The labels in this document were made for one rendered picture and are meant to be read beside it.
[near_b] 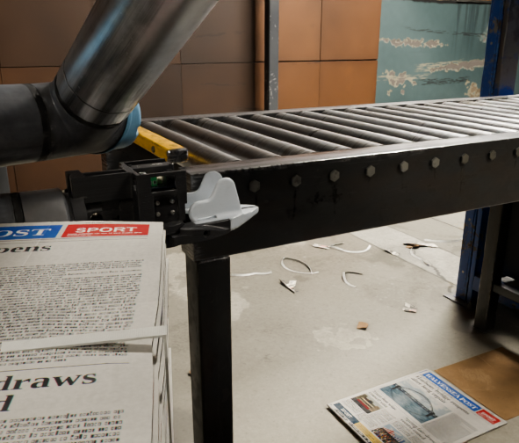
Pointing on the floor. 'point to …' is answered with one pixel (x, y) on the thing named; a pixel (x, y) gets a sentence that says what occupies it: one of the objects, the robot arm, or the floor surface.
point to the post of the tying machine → (499, 54)
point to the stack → (67, 333)
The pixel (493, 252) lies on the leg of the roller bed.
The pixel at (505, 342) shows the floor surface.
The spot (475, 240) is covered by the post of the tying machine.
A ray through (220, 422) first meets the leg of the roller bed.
